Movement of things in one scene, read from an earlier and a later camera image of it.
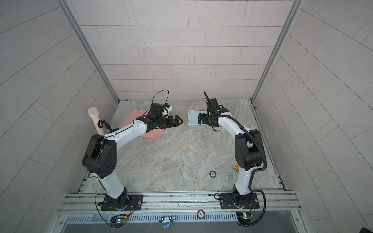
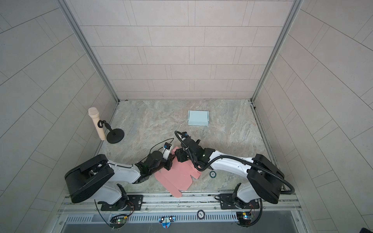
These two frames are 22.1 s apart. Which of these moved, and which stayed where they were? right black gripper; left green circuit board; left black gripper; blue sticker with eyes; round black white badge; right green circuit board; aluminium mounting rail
Moved: left black gripper; right black gripper
Stayed: right green circuit board; round black white badge; aluminium mounting rail; left green circuit board; blue sticker with eyes
